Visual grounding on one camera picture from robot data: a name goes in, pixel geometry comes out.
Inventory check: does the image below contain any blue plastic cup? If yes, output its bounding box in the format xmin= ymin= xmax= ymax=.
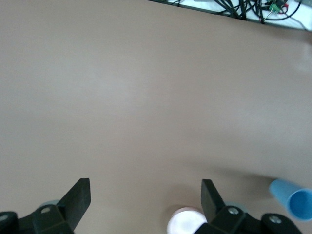
xmin=268 ymin=178 xmax=312 ymax=222

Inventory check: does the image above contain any pink bowl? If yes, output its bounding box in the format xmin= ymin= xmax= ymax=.
xmin=166 ymin=207 xmax=208 ymax=234

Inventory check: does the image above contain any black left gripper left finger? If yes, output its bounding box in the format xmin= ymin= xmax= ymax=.
xmin=18 ymin=178 xmax=92 ymax=234

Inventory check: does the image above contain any black cable bundle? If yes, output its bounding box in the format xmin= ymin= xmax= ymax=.
xmin=156 ymin=0 xmax=303 ymax=24
xmin=168 ymin=0 xmax=312 ymax=32

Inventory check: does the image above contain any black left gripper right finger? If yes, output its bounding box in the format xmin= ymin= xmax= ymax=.
xmin=192 ymin=179 xmax=263 ymax=234

